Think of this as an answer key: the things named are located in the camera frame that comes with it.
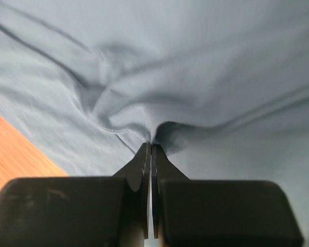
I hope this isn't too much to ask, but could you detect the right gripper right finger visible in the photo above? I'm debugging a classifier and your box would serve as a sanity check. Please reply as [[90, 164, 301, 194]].
[[151, 144, 304, 246]]

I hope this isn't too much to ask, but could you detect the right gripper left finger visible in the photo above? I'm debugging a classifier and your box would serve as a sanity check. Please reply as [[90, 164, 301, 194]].
[[0, 143, 151, 246]]

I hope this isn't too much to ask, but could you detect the grey blue t shirt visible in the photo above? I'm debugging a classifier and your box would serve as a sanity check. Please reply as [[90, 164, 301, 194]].
[[0, 1, 309, 246]]

